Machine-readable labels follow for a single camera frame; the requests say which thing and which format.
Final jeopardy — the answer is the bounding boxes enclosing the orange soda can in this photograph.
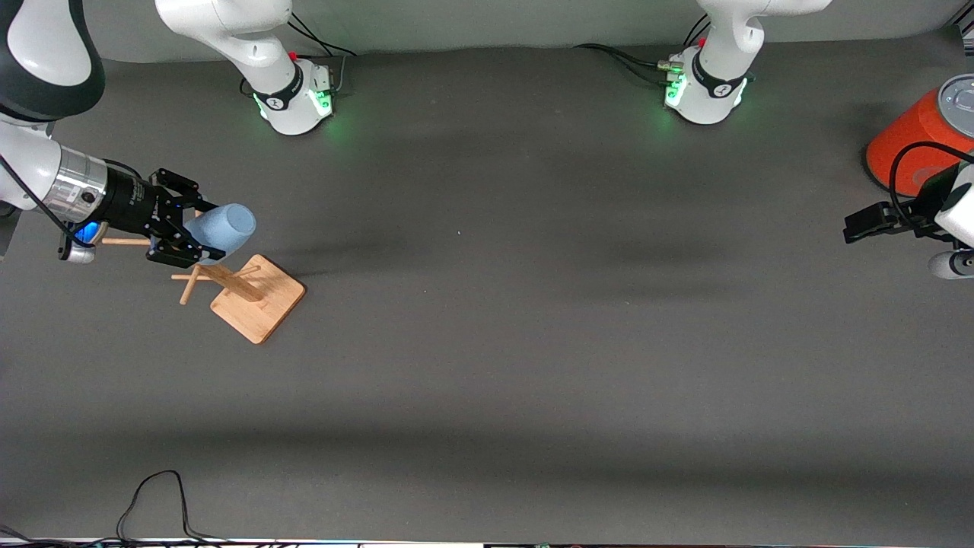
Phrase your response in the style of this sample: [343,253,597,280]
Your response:
[865,74,974,197]

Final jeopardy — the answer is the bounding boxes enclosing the dark grey table mat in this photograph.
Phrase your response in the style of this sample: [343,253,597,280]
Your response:
[0,34,974,543]

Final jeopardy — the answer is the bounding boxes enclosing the wooden cup rack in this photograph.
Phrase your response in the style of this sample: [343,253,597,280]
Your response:
[101,232,307,345]

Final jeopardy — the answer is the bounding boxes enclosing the black looped cable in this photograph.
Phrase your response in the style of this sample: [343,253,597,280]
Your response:
[116,470,229,545]

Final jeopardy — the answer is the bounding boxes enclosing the light blue plastic cup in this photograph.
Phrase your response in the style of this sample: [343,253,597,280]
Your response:
[185,203,257,263]

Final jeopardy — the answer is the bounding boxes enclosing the black left arm base cables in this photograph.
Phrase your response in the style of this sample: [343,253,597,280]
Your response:
[572,14,712,86]

